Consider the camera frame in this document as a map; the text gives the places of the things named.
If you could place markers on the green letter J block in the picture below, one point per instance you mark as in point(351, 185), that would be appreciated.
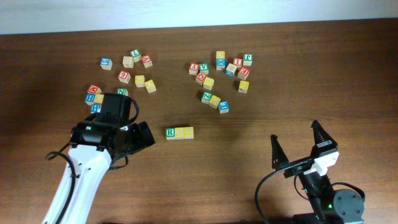
point(247, 59)

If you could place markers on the yellow letter G block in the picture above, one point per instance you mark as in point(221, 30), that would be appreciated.
point(214, 101)

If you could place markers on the green letter Z block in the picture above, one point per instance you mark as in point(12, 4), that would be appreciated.
point(206, 97)

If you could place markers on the plain wooden block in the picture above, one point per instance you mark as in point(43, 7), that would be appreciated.
point(128, 62)

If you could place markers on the blue letter H block lower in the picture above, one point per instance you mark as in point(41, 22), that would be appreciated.
point(95, 108)

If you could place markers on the yellow block top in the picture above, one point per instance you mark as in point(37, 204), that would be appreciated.
point(220, 55)

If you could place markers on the red letter M block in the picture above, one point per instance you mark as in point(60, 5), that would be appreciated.
point(93, 89)

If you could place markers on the green letter L block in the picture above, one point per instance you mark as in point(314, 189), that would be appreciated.
point(136, 55)

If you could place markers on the green letter N block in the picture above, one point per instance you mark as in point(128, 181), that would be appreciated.
point(122, 91)

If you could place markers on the red letter Q block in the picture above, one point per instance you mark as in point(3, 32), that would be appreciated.
point(200, 78)

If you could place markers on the green letter V block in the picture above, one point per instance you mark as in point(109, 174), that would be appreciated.
point(204, 68)

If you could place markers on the red letter E block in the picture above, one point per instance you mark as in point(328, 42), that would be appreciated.
point(243, 73)

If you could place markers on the red letter Y block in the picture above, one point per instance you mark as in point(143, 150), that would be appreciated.
point(193, 69)

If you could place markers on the yellow block beside Q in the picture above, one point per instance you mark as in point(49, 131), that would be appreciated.
point(208, 83)

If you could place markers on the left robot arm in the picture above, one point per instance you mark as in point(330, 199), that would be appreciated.
point(95, 144)

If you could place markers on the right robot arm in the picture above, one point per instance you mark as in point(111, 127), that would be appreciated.
point(331, 203)

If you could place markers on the blue letter X block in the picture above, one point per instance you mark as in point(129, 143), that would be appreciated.
point(220, 63)

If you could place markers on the blue letter h block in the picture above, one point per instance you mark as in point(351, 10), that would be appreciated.
point(95, 108)
point(89, 98)

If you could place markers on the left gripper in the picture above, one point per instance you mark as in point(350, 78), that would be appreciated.
point(143, 137)

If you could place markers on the blue number 5 block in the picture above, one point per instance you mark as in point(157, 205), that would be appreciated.
point(106, 63)

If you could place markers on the blue letter L block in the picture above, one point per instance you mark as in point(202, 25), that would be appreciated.
point(223, 107)

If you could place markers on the blue letter H block upper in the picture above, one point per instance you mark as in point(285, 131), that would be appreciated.
point(89, 98)

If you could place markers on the red number 6 block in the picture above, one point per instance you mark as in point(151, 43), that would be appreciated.
point(124, 76)

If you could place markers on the yellow block left cluster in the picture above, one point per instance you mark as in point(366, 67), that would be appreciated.
point(140, 81)

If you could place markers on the yellow block beside H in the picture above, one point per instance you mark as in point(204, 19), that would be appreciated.
point(98, 99)

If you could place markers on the yellow tilted block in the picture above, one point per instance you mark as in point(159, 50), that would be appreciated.
point(150, 86)

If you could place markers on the wooden block blue side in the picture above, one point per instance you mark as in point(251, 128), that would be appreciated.
point(230, 70)

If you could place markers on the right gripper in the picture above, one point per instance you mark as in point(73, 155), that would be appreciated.
point(279, 160)

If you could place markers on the red letter I block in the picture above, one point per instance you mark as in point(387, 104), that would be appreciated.
point(238, 62)

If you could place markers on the green letter R block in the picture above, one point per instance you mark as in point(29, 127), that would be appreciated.
point(170, 133)

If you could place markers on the red letter A block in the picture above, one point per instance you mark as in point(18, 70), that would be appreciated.
point(147, 61)

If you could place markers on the yellow letter S block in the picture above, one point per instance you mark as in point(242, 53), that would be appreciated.
point(180, 133)

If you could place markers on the yellow block right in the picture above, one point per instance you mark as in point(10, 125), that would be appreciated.
point(243, 86)

